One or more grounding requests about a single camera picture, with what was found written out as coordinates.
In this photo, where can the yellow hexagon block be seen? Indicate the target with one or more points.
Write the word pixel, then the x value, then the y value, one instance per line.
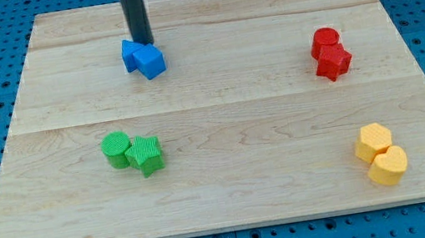
pixel 372 140

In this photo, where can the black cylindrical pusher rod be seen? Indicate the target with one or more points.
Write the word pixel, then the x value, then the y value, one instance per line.
pixel 137 20

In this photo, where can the blue triangle block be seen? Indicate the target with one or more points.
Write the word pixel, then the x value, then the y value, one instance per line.
pixel 129 48

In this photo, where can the red star block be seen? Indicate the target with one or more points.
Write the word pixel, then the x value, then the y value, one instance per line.
pixel 333 61

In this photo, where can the red circle block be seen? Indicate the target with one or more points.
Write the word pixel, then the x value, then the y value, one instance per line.
pixel 322 37

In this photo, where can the green star block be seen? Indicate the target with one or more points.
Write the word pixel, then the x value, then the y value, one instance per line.
pixel 145 154

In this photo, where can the yellow heart block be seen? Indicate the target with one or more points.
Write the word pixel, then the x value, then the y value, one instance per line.
pixel 389 167

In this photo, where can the blue cube block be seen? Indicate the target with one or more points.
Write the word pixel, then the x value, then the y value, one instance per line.
pixel 150 61

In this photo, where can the green circle block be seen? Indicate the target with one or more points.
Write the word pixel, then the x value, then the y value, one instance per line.
pixel 114 147

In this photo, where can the wooden board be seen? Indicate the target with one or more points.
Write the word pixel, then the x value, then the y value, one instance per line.
pixel 250 135

